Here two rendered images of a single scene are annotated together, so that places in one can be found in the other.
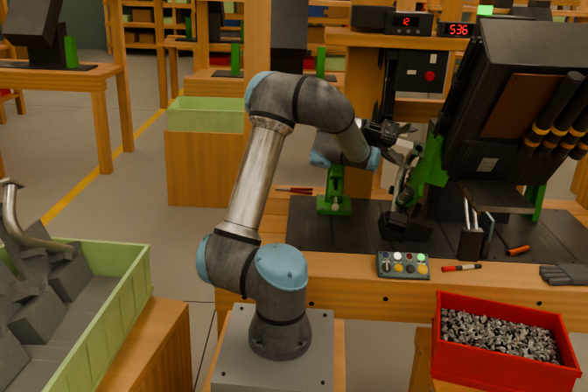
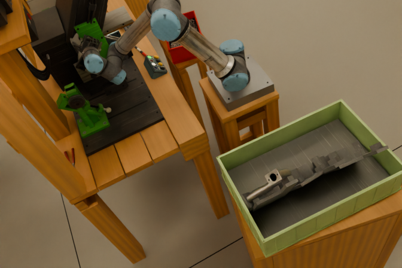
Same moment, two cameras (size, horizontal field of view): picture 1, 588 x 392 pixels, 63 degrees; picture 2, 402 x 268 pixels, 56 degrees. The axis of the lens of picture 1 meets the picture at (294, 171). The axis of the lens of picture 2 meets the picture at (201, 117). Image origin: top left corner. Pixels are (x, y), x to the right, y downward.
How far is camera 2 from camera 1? 2.02 m
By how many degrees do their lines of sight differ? 81
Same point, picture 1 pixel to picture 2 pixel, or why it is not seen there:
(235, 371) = (263, 80)
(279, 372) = (253, 69)
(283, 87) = (174, 4)
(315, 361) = not seen: hidden behind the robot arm
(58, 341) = (295, 164)
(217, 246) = (239, 66)
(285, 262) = (233, 42)
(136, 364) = not seen: hidden behind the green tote
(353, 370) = (127, 189)
